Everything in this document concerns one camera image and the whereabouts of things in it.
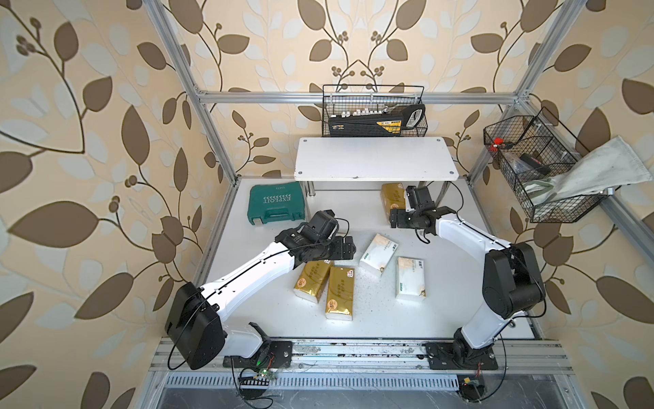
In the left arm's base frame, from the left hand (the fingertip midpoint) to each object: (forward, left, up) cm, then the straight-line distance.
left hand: (347, 250), depth 78 cm
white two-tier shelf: (+23, -8, +17) cm, 30 cm away
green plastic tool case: (+29, +27, -11) cm, 41 cm away
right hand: (+18, -22, -7) cm, 29 cm away
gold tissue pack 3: (+26, -18, -3) cm, 32 cm away
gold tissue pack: (-5, +11, -10) cm, 16 cm away
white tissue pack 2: (-4, -22, -12) cm, 25 cm away
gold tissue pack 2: (-9, +2, -11) cm, 15 cm away
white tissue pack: (+6, -12, -12) cm, 18 cm away
